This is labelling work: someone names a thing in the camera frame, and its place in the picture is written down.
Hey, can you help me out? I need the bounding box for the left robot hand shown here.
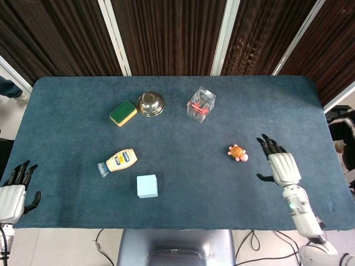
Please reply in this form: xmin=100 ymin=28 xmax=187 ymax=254
xmin=0 ymin=160 xmax=42 ymax=224

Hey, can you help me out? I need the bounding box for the green yellow sponge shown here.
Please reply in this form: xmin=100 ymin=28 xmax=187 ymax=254
xmin=109 ymin=100 xmax=138 ymax=127

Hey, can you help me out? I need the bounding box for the white partition post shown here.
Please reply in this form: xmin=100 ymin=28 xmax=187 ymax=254
xmin=271 ymin=0 xmax=326 ymax=76
xmin=210 ymin=0 xmax=241 ymax=76
xmin=0 ymin=55 xmax=33 ymax=94
xmin=97 ymin=0 xmax=133 ymax=76

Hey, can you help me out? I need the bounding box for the steel bowl upside down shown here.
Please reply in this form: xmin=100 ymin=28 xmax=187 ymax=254
xmin=136 ymin=91 xmax=166 ymax=117

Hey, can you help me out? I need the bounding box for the light blue foam cube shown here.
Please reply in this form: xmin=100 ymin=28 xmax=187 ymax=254
xmin=136 ymin=174 xmax=159 ymax=199

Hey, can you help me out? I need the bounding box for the black chair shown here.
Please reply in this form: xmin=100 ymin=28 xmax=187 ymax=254
xmin=324 ymin=105 xmax=355 ymax=192

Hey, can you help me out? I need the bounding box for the black floor cable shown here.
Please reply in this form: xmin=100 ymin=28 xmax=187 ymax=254
xmin=235 ymin=229 xmax=302 ymax=266
xmin=95 ymin=228 xmax=119 ymax=266

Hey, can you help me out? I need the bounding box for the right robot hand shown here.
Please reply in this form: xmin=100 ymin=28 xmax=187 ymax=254
xmin=256 ymin=134 xmax=302 ymax=187

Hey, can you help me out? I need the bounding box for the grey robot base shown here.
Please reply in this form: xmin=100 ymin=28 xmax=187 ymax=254
xmin=116 ymin=229 xmax=236 ymax=266

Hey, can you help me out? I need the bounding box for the person's blue trouser leg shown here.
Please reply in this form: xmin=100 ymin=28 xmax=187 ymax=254
xmin=0 ymin=75 xmax=29 ymax=102

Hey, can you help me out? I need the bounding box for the blue table cloth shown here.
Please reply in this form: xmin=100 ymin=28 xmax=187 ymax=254
xmin=0 ymin=75 xmax=349 ymax=231

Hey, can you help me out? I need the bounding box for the mayonnaise squeeze bottle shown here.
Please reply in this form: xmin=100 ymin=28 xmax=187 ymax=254
xmin=97 ymin=148 xmax=139 ymax=178

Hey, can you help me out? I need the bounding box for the clear plastic box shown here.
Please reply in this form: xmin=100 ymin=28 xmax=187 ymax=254
xmin=186 ymin=87 xmax=217 ymax=124

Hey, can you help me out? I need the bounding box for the orange toy turtle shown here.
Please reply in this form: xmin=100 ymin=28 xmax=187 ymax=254
xmin=227 ymin=144 xmax=249 ymax=162

